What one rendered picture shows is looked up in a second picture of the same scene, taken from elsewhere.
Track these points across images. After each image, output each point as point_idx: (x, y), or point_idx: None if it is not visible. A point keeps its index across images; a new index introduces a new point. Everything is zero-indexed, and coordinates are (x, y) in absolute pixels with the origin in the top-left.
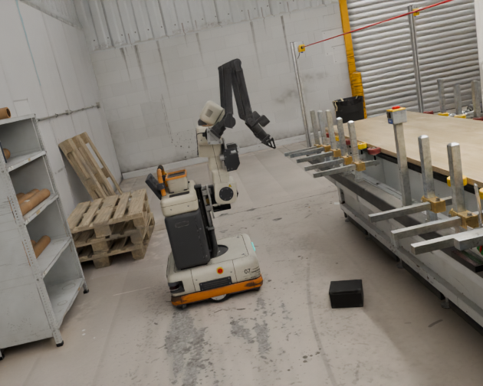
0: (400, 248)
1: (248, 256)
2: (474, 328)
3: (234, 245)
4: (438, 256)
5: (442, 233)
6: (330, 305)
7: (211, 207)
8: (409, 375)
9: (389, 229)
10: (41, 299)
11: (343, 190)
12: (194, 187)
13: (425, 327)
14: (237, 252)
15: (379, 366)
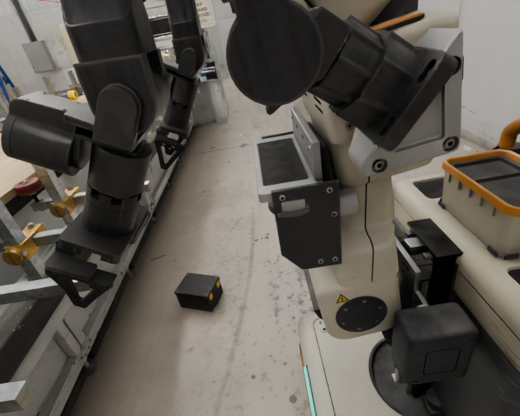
0: (84, 333)
1: (314, 318)
2: (144, 243)
3: (356, 391)
4: (153, 167)
5: (154, 135)
6: (222, 297)
7: None
8: (209, 220)
9: (66, 335)
10: None
11: (32, 367)
12: (440, 229)
13: (167, 254)
14: (340, 344)
15: (220, 226)
